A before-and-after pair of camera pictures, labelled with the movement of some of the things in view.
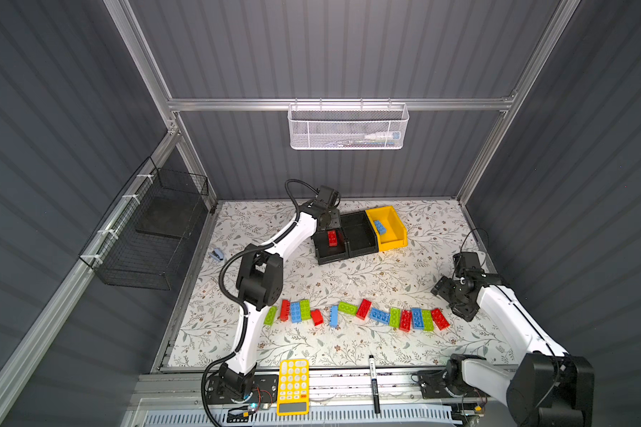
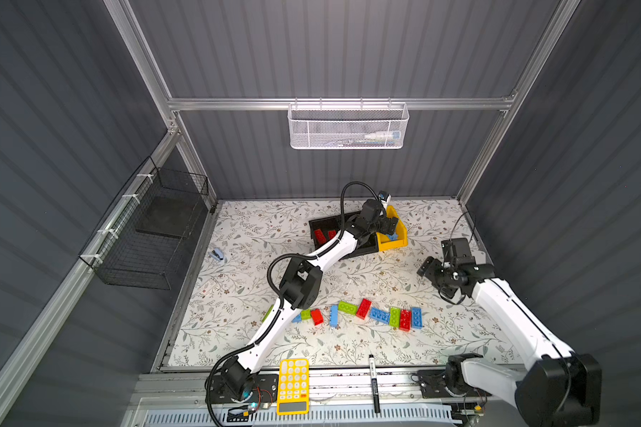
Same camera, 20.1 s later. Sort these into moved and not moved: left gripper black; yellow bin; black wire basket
Moved: left gripper black
Not moved: black wire basket; yellow bin
